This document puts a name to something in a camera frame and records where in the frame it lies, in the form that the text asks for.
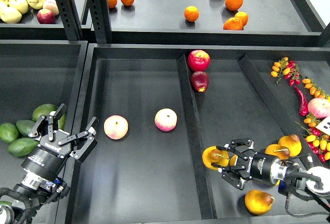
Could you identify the bright red apple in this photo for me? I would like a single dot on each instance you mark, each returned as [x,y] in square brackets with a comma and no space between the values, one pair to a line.
[198,60]

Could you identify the pink apple centre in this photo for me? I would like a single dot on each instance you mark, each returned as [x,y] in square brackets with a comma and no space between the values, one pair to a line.
[165,119]

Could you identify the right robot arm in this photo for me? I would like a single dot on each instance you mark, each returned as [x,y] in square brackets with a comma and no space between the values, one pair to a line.
[307,185]

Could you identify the black left tray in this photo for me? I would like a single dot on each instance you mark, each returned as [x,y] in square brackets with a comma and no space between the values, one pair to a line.
[33,73]

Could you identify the cherry tomato bunch upper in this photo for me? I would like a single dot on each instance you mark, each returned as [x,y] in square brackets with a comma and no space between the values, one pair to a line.
[286,69]

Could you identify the orange front right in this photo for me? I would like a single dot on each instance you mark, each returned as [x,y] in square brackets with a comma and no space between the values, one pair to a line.
[233,24]

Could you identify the pale peach on shelf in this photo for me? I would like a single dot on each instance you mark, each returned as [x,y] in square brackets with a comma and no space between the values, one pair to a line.
[52,6]

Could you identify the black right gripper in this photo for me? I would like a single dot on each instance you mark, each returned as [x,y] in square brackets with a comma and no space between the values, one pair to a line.
[252,165]

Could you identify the black perforated post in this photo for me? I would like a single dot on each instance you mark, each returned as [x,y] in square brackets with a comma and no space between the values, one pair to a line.
[70,19]
[99,11]

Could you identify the red chili pepper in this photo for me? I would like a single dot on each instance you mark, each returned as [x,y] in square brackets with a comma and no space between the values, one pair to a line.
[303,105]

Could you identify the black tray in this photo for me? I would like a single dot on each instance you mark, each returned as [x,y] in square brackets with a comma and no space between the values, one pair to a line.
[33,73]
[152,176]

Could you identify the pale yellow apple with stem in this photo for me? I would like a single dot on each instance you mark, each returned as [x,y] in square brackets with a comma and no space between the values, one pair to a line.
[36,4]

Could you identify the white label card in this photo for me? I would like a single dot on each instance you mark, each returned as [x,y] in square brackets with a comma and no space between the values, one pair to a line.
[324,125]

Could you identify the orange behind front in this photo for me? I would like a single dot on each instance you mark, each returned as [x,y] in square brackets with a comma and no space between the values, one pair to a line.
[243,16]

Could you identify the yellow pear with stem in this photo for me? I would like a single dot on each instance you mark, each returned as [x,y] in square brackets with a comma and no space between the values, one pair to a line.
[281,152]

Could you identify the dark green avocado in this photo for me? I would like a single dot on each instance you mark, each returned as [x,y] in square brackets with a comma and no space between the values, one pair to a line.
[22,147]
[24,126]

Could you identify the pale yellow apple middle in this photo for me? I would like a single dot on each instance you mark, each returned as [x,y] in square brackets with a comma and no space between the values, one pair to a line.
[20,5]

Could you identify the dark red apple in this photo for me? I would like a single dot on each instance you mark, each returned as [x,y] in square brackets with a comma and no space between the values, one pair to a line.
[199,81]

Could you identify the yellow pear bottom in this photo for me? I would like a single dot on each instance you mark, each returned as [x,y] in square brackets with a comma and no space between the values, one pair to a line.
[258,202]

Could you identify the black upper left shelf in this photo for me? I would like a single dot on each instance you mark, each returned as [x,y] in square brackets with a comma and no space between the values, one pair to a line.
[29,27]

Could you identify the orange cherry tomato bunch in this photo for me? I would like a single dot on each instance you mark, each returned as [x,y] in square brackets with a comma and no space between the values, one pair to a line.
[314,89]

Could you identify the pink apple left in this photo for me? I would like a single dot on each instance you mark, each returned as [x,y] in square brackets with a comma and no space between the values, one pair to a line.
[116,127]

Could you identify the red apple on shelf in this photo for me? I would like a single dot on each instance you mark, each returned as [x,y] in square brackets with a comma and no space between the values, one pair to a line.
[46,16]

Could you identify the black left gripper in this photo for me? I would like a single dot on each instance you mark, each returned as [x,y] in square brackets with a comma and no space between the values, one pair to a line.
[49,157]

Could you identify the pale yellow apple front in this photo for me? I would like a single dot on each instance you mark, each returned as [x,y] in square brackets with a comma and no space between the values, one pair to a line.
[10,15]

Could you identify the black perforated post right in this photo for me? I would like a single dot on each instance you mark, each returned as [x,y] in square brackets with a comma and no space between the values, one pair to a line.
[99,11]

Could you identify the black perforated post left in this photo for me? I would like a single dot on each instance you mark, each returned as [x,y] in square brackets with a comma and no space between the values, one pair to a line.
[70,19]

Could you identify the black middle tray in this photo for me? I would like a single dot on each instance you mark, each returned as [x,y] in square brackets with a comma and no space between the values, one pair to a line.
[152,176]

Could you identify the green avocado far left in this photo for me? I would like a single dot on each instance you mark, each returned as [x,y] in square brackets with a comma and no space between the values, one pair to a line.
[9,132]

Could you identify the pink apple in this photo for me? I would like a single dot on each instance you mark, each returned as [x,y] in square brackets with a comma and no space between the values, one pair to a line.
[165,119]
[116,127]

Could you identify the green avocado top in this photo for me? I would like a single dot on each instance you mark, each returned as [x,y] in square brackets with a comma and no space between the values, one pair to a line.
[44,109]

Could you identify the cherry tomato bunch lower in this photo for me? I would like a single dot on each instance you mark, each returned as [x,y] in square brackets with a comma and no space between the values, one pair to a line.
[316,139]

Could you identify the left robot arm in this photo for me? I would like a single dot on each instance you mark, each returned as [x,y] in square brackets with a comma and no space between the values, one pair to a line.
[42,184]

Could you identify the pink peach right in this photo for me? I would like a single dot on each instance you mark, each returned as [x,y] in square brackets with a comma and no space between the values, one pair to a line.
[319,107]

